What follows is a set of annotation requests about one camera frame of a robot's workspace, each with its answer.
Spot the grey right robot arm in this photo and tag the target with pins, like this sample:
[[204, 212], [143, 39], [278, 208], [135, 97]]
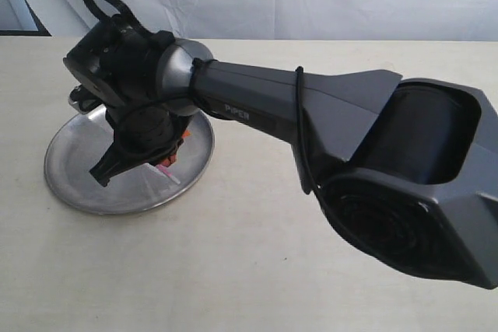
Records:
[[404, 170]]

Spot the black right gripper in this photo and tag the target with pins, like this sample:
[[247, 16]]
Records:
[[148, 133]]

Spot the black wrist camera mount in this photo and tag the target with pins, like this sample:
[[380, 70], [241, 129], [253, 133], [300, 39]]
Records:
[[101, 71]]

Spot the thin pink stick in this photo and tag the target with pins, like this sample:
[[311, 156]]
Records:
[[168, 174]]

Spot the round stainless steel plate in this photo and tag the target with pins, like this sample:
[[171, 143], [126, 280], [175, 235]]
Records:
[[81, 142]]

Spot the dark frame behind table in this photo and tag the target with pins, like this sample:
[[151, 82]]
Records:
[[18, 19]]

